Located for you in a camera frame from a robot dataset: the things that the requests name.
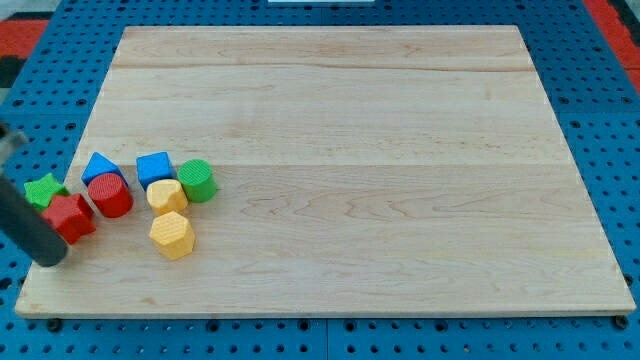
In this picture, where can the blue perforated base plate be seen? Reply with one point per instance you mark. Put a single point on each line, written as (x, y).
(595, 101)

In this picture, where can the yellow heart block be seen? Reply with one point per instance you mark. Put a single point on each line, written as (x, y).
(166, 195)

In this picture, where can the red cylinder block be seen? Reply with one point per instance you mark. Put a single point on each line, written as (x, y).
(110, 195)

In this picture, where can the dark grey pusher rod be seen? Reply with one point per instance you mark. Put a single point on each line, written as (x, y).
(20, 221)

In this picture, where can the green cylinder block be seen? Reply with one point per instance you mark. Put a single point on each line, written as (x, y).
(197, 180)

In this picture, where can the blue triangle block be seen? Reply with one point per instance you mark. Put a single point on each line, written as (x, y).
(102, 171)

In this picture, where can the blue cube block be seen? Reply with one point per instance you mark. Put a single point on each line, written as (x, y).
(154, 167)

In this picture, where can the yellow hexagon block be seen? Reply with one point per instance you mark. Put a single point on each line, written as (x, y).
(172, 235)

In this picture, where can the light wooden board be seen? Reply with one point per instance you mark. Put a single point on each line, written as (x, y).
(362, 172)

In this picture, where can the green star block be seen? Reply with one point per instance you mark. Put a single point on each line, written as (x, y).
(39, 193)

